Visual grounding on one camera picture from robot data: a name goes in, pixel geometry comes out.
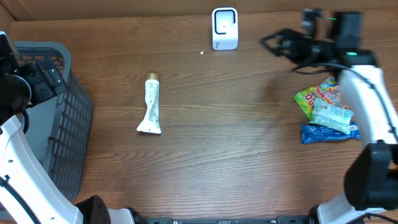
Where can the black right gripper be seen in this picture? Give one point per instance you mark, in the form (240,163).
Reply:
(294,52)

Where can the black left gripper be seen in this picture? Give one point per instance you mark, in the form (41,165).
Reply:
(46,89)

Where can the green snack bag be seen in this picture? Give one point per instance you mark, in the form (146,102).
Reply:
(327,91)

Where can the light blue snack packet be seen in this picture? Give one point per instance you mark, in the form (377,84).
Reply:
(333,117)

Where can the white tube gold cap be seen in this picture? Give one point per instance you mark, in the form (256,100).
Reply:
(150,123)

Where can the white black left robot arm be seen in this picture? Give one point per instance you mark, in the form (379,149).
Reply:
(28,194)

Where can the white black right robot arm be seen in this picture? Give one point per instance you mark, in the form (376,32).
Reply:
(370,185)

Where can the white barcode scanner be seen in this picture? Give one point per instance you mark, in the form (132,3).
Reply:
(225,32)

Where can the grey plastic basket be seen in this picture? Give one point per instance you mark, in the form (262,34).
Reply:
(59,127)

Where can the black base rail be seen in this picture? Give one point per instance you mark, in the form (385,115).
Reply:
(288,219)

